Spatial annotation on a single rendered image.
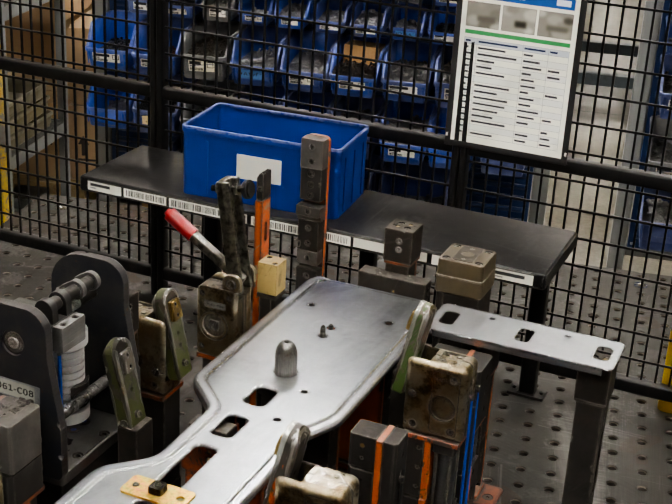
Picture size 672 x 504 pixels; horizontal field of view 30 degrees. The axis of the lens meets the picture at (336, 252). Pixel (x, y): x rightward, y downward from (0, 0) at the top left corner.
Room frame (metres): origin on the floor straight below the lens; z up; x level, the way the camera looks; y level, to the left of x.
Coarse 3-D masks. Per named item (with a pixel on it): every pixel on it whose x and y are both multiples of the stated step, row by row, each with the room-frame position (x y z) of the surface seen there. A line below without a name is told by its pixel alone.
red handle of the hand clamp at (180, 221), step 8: (168, 216) 1.75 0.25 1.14; (176, 216) 1.75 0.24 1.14; (176, 224) 1.74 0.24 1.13; (184, 224) 1.74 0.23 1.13; (184, 232) 1.74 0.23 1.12; (192, 232) 1.74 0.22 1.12; (192, 240) 1.74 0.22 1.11; (200, 240) 1.73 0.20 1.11; (200, 248) 1.73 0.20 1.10; (208, 248) 1.73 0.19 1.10; (216, 248) 1.74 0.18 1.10; (208, 256) 1.72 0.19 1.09; (216, 256) 1.72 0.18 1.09; (224, 256) 1.73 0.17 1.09; (216, 264) 1.72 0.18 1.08; (224, 264) 1.71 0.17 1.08
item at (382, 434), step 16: (352, 432) 1.41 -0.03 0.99; (368, 432) 1.41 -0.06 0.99; (384, 432) 1.41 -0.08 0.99; (400, 432) 1.41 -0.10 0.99; (352, 448) 1.41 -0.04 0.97; (368, 448) 1.40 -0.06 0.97; (384, 448) 1.39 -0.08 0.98; (400, 448) 1.39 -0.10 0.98; (352, 464) 1.41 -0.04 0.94; (368, 464) 1.40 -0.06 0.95; (384, 464) 1.39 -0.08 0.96; (400, 464) 1.40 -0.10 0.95; (368, 480) 1.39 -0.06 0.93; (384, 480) 1.39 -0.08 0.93; (400, 480) 1.39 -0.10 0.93; (368, 496) 1.39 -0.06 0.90; (384, 496) 1.38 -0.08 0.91; (400, 496) 1.39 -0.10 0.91
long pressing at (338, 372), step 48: (336, 288) 1.83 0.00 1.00; (240, 336) 1.64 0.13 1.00; (288, 336) 1.65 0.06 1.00; (336, 336) 1.66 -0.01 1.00; (384, 336) 1.67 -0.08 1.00; (240, 384) 1.50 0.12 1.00; (288, 384) 1.51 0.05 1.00; (336, 384) 1.51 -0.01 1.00; (192, 432) 1.36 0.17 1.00; (240, 432) 1.38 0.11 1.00; (96, 480) 1.25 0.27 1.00; (192, 480) 1.26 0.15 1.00; (240, 480) 1.27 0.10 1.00
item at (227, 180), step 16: (224, 192) 1.70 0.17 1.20; (240, 192) 1.71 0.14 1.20; (224, 208) 1.70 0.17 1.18; (240, 208) 1.73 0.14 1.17; (224, 224) 1.70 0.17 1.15; (240, 224) 1.72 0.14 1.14; (224, 240) 1.70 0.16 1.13; (240, 240) 1.72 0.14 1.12; (240, 256) 1.72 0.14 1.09; (240, 272) 1.70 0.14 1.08
